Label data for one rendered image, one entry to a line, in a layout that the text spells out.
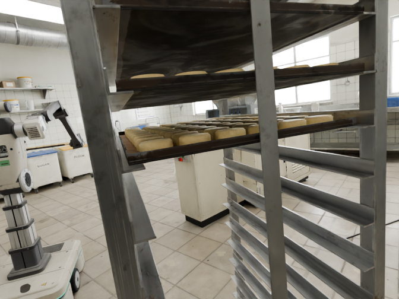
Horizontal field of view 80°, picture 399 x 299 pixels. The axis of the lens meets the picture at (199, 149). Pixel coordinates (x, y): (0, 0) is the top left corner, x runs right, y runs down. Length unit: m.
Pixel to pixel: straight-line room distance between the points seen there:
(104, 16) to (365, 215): 0.54
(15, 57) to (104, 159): 5.91
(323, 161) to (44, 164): 5.12
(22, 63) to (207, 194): 4.81
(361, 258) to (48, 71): 6.14
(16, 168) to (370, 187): 1.79
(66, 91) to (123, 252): 6.05
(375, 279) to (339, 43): 5.19
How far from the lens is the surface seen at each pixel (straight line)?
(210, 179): 2.47
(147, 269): 0.43
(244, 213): 0.97
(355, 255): 0.62
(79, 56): 0.30
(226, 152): 1.01
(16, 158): 1.86
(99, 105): 0.29
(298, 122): 0.45
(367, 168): 0.53
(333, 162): 0.57
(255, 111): 2.66
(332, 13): 0.47
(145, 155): 0.32
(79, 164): 5.61
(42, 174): 5.40
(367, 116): 0.51
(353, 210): 0.58
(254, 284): 1.09
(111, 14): 0.33
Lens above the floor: 1.19
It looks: 9 degrees down
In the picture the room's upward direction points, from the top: 7 degrees counter-clockwise
